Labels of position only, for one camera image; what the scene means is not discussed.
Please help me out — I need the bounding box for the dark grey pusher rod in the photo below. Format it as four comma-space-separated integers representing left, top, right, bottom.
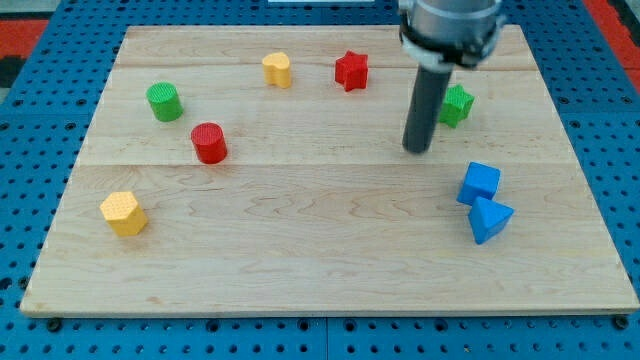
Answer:
402, 66, 452, 154

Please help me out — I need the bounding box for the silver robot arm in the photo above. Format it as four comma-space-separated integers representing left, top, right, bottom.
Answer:
398, 0, 506, 73

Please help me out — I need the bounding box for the wooden board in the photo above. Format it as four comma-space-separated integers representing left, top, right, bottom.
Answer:
21, 25, 639, 318

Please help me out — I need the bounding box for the green star block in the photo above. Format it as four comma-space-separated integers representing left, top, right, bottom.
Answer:
438, 84, 475, 128

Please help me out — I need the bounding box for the blue cube block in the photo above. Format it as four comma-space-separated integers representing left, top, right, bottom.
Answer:
457, 162, 501, 205

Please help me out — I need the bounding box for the yellow hexagon block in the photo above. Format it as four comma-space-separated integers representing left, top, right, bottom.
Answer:
99, 191, 148, 237

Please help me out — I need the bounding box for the red star block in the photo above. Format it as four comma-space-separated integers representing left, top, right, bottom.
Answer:
334, 50, 369, 92

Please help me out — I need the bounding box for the red cylinder block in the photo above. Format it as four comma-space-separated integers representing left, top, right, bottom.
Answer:
190, 122, 228, 164

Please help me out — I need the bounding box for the blue triangle block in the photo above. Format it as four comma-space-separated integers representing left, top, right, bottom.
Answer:
468, 197, 514, 245

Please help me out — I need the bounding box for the green cylinder block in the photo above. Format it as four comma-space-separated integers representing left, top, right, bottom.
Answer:
145, 82, 184, 122

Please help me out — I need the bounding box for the yellow heart block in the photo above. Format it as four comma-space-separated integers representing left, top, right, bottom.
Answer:
262, 52, 292, 89

